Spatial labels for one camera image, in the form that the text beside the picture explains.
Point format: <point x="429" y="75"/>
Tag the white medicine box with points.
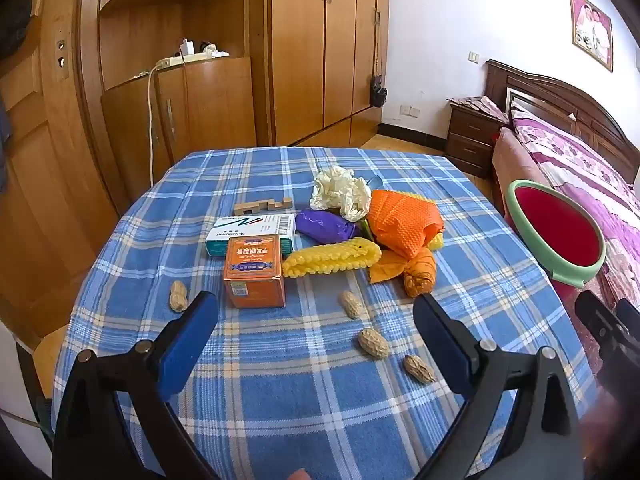
<point x="250" y="227"/>

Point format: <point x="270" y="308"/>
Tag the bed with purple floral quilt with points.
<point x="575" y="160"/>

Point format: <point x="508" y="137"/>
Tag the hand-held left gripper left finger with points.
<point x="189" y="345"/>

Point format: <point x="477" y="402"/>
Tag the peanut in shell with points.
<point x="374" y="344"/>
<point x="420" y="369"/>
<point x="178" y="297"/>
<point x="350" y="305"/>

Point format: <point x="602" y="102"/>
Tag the wooden puzzle block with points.
<point x="260" y="206"/>

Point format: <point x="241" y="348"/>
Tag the white tissue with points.
<point x="216" y="52"/>
<point x="340" y="192"/>

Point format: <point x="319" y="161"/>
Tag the white power strip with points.
<point x="182" y="60"/>

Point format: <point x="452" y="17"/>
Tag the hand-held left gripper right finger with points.
<point x="442" y="345"/>

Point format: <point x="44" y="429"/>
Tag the yellow foam fruit net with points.
<point x="325" y="259"/>

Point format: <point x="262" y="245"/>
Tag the orange cardboard box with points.
<point x="252" y="265"/>

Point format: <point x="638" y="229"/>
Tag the wooden shelf cabinet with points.
<point x="215" y="105"/>

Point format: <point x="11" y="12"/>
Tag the white wall outlet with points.
<point x="410" y="110"/>

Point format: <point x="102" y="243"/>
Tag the person's left hand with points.
<point x="300" y="475"/>

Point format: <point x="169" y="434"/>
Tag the white tissue on shelf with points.
<point x="216" y="52"/>

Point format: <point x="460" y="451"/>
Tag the wooden door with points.
<point x="45" y="185"/>

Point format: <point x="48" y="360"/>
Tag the purple eggplant toy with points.
<point x="322" y="225"/>

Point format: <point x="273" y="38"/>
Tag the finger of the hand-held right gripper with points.
<point x="607" y="332"/>

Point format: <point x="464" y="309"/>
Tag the white charger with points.
<point x="187" y="47"/>

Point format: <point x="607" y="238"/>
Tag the dark wooden nightstand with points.
<point x="472" y="142"/>

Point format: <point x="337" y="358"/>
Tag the blue plaid tablecloth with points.
<point x="310" y="400"/>

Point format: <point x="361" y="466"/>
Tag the framed wall photo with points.
<point x="591" y="27"/>

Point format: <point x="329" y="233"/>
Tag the red bin with green rim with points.
<point x="550" y="225"/>

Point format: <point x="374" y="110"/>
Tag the white wall switch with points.
<point x="474" y="56"/>

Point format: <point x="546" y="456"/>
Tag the dark wooden headboard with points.
<point x="550" y="90"/>

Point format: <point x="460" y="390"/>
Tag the black hanging camera bag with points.
<point x="378" y="94"/>

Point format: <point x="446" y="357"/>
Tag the orange foam fruit net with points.
<point x="402" y="222"/>

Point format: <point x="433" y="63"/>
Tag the patterned cloth on nightstand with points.
<point x="477" y="105"/>

